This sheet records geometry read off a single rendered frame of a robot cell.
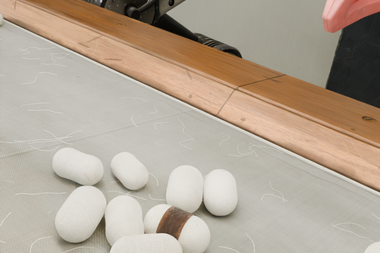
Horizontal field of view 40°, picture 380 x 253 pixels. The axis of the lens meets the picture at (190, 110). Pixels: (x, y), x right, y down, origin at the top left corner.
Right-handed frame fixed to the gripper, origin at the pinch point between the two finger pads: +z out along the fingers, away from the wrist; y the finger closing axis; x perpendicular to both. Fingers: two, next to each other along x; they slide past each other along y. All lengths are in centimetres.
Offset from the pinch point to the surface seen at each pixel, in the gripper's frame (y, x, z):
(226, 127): -8.1, 10.3, 5.8
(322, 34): -90, 153, -118
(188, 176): -1.8, 0.6, 13.9
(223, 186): 0.0, 1.5, 13.2
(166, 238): 1.4, -2.6, 18.0
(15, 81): -24.8, 3.9, 13.2
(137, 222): -0.5, -2.4, 18.2
